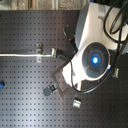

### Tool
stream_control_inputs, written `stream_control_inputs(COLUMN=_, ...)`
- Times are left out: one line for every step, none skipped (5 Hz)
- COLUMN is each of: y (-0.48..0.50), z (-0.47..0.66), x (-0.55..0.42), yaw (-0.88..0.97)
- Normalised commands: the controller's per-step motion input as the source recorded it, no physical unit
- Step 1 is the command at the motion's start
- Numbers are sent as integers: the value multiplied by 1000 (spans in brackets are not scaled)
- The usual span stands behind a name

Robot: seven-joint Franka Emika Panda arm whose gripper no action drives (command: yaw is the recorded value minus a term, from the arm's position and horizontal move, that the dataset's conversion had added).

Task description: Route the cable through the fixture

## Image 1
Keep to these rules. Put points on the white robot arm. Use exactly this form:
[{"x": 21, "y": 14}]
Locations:
[{"x": 101, "y": 37}]

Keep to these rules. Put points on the black perforated breadboard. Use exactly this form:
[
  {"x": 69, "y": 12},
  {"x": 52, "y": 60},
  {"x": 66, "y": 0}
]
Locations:
[{"x": 22, "y": 103}]

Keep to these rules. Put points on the clip at right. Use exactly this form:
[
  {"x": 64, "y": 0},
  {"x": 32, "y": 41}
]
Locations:
[{"x": 115, "y": 73}]

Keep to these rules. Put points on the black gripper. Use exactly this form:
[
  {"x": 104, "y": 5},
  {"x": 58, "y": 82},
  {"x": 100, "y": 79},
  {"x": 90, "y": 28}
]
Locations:
[{"x": 58, "y": 79}]

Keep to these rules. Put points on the cable clip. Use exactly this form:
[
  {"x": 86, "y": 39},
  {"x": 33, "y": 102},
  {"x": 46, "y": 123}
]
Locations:
[
  {"x": 39, "y": 47},
  {"x": 38, "y": 59}
]

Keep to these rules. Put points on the lower cable clip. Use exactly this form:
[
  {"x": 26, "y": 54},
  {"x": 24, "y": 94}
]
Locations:
[{"x": 38, "y": 59}]

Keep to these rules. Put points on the upper cable clip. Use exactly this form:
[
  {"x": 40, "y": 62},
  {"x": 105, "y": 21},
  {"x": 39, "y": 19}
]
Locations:
[{"x": 39, "y": 47}]

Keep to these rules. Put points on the clip near bottom centre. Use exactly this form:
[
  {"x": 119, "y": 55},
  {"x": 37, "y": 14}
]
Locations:
[{"x": 77, "y": 103}]

